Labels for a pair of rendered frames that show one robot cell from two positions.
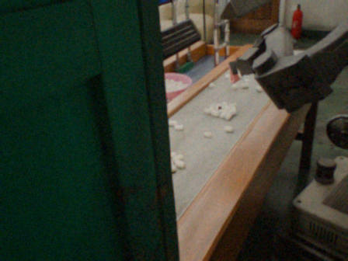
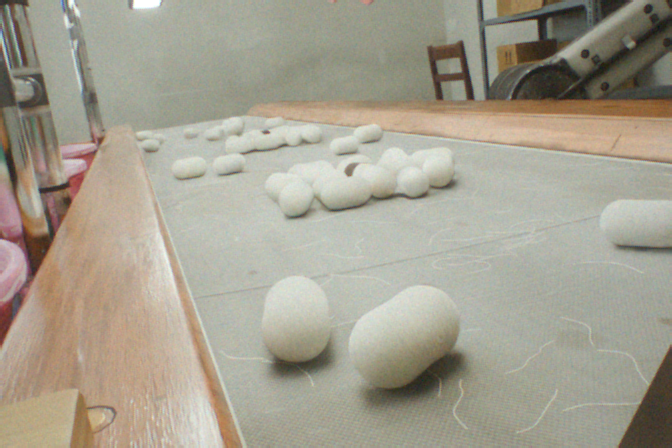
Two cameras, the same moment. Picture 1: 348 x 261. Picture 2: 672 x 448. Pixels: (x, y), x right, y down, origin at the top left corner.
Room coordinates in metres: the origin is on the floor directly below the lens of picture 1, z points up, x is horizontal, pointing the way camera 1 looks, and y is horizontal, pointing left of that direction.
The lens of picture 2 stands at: (0.62, 0.38, 0.82)
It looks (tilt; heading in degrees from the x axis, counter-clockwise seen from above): 13 degrees down; 312
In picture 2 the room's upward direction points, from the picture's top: 8 degrees counter-clockwise
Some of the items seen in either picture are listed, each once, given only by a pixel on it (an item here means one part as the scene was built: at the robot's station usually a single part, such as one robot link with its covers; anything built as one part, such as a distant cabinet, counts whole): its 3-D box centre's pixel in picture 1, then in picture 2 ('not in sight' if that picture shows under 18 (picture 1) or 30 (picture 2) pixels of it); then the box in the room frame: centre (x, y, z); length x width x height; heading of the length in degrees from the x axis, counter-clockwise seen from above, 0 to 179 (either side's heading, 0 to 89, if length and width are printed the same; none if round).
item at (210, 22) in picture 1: (189, 32); not in sight; (4.30, -0.28, 0.40); 0.74 x 0.56 x 0.38; 144
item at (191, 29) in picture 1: (140, 53); not in sight; (0.93, 0.08, 1.08); 0.62 x 0.08 x 0.07; 149
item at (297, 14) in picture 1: (297, 21); not in sight; (5.19, -1.92, 0.25); 0.18 x 0.14 x 0.49; 143
